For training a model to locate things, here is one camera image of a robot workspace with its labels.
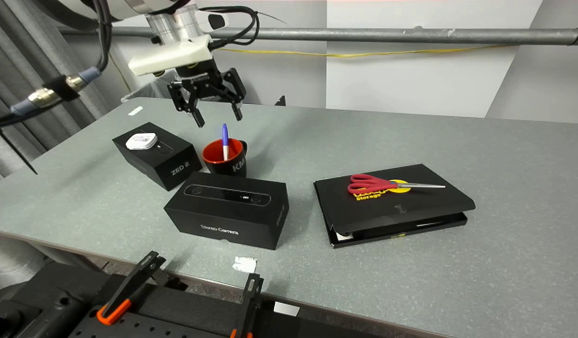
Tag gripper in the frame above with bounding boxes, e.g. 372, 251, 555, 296
168, 60, 247, 129

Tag black mug with red inside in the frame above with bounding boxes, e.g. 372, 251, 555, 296
202, 138, 248, 178

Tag small white device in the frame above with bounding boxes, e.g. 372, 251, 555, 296
125, 132, 158, 151

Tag grey metal pipe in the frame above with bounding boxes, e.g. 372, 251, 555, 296
58, 26, 578, 47

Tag grey curtain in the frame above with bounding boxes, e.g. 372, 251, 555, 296
0, 0, 112, 188

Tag black and orange clamp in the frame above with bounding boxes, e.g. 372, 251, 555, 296
96, 250, 168, 326
230, 273, 265, 338

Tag flat black box with lid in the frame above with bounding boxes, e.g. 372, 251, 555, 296
313, 163, 477, 249

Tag black perforated plate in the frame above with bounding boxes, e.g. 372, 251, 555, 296
0, 261, 411, 338

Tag white label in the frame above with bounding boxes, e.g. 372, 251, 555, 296
273, 301, 301, 317

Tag small black camera box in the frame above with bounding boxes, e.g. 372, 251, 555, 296
112, 122, 203, 192

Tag large black camera box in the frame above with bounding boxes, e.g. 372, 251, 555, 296
164, 171, 290, 251

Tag yellow cable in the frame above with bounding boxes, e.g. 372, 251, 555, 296
217, 44, 516, 59

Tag red-handled scissors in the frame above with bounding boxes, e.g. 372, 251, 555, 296
347, 173, 447, 196

